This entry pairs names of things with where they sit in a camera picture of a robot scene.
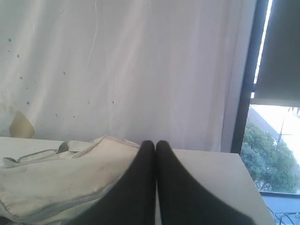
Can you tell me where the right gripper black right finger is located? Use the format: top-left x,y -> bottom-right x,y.
156,141 -> 254,225

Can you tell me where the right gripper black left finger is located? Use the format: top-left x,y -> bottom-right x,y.
69,140 -> 156,225

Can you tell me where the white fabric backpack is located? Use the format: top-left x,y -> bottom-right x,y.
0,136 -> 139,225

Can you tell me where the white backdrop cloth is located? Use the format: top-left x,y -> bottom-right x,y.
0,0 -> 256,152

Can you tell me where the grey window roller blind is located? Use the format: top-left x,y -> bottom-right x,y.
254,0 -> 300,107

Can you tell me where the black window frame post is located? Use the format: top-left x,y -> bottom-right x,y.
231,0 -> 269,154

